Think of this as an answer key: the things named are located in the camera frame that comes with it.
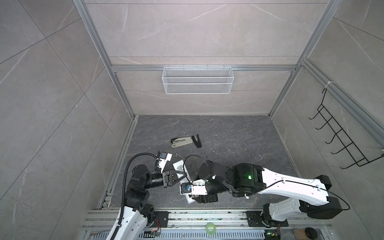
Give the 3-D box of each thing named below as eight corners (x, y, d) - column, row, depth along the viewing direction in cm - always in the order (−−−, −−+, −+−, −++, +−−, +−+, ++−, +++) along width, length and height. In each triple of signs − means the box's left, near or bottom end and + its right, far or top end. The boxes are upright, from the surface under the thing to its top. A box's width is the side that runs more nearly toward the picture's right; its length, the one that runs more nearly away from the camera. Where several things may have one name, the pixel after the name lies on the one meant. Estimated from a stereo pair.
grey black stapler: (170, 148, 102) (170, 146, 100) (172, 136, 109) (171, 134, 107) (201, 148, 102) (201, 146, 100) (200, 136, 109) (200, 134, 107)
